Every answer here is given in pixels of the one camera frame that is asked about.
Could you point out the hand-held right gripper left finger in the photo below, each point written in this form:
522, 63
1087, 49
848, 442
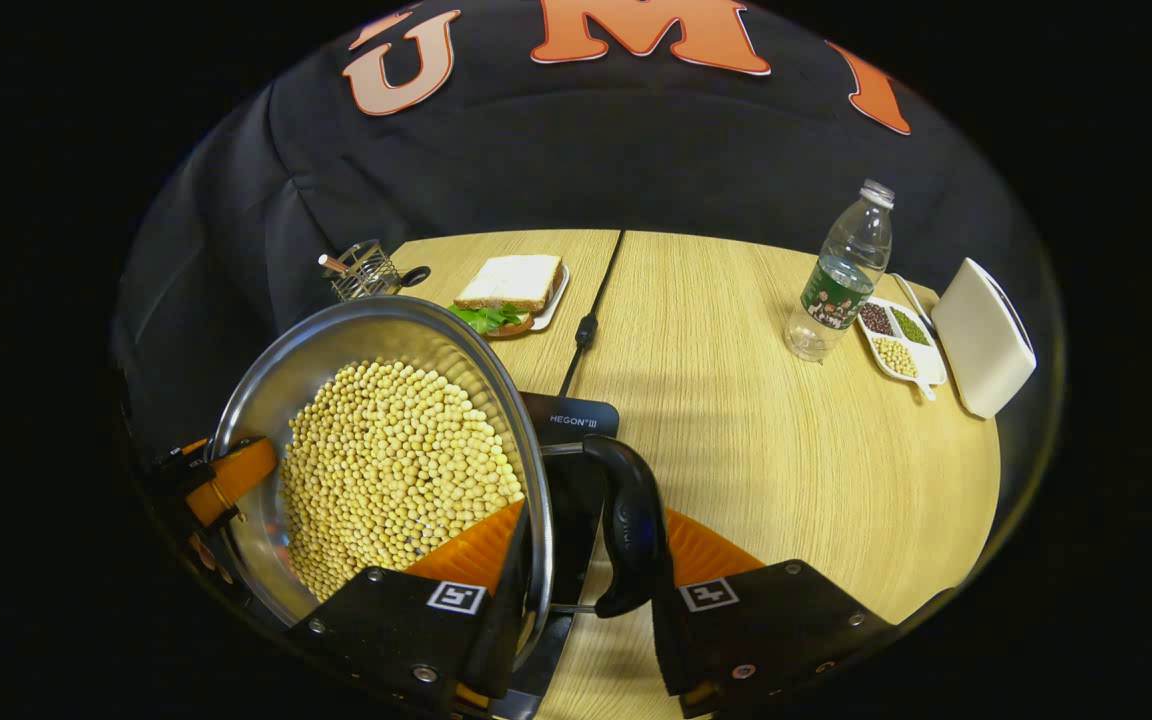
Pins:
496, 630

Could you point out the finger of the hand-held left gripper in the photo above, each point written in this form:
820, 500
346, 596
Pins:
194, 446
236, 475

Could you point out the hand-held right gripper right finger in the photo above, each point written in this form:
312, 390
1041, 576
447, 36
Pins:
736, 640

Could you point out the black induction cooktop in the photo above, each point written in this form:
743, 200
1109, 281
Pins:
571, 500

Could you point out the pile of soybeans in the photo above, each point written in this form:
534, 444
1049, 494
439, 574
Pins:
386, 470

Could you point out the small black round object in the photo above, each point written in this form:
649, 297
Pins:
416, 276

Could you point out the small white plate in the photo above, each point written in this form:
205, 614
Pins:
551, 305

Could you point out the white divided bean dish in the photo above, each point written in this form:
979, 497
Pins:
926, 368

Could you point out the sandwich with lettuce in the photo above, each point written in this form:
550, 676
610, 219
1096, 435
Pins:
511, 280

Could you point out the clear plastic water bottle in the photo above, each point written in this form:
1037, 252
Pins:
841, 290

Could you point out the white spoon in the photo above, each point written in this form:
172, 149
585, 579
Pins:
911, 298

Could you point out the black backdrop cloth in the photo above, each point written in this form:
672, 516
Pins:
586, 150

